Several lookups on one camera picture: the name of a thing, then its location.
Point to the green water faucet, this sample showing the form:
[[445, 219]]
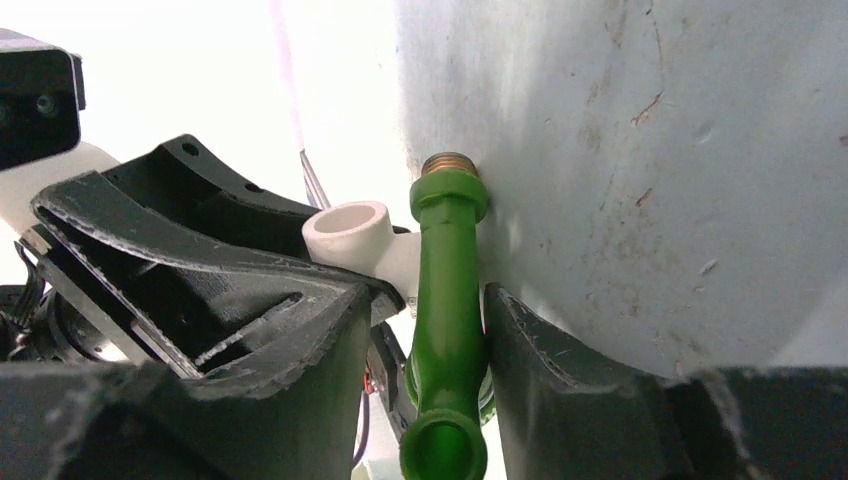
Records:
[[449, 358]]

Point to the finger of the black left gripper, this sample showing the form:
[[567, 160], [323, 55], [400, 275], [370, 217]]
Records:
[[185, 182], [201, 304]]

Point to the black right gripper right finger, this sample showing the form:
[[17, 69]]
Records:
[[566, 411]]

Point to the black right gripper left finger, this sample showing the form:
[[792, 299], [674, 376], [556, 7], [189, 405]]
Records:
[[286, 411]]

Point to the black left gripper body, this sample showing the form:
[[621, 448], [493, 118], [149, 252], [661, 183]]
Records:
[[63, 313]]

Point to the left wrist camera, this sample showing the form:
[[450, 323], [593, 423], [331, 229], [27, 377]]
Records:
[[42, 93]]

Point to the white pipe elbow fitting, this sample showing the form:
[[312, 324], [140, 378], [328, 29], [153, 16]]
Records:
[[359, 237]]

